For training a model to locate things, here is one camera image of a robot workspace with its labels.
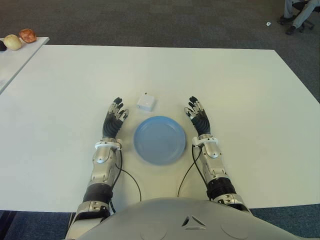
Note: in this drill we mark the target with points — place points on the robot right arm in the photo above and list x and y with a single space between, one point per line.
215 162

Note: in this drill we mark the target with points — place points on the white side table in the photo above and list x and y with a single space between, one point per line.
17 58

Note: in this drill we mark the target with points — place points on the grey robot torso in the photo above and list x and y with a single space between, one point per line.
185 220

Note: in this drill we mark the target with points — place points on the reddish brown bread roll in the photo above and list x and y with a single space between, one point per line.
28 35

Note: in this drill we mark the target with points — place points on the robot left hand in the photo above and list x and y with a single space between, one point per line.
111 126

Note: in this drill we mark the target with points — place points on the blue plastic plate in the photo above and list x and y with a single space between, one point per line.
160 140

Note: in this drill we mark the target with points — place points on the seated person legs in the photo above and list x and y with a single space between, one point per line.
301 16

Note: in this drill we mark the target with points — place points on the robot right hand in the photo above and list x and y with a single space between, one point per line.
203 123

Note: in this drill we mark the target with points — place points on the white charger cube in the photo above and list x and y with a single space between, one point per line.
145 102

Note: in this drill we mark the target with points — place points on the black round object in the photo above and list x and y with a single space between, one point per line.
2 46

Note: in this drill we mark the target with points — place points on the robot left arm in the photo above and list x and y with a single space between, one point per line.
101 170

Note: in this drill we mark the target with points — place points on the black office chair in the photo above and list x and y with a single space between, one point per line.
298 4

